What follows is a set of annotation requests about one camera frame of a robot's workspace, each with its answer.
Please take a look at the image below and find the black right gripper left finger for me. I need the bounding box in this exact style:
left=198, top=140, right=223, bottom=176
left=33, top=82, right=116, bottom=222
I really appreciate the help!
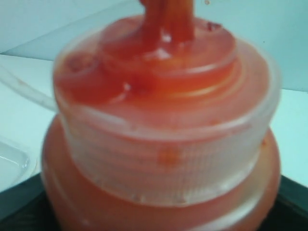
left=0, top=174, right=60, bottom=231

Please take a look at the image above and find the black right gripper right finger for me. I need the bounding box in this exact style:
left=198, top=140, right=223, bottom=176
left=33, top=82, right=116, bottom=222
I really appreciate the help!
left=262, top=176, right=308, bottom=231

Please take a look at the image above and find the red sauce squeeze bottle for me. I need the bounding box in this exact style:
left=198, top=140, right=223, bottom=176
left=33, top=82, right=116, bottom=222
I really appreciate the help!
left=41, top=0, right=280, bottom=231

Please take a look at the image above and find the white rectangular plastic tray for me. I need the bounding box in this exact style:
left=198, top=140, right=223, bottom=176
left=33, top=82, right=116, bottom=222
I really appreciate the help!
left=0, top=137, right=31, bottom=192

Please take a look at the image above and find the white backdrop cloth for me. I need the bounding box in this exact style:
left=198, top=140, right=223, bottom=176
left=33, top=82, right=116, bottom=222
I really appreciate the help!
left=0, top=0, right=308, bottom=92

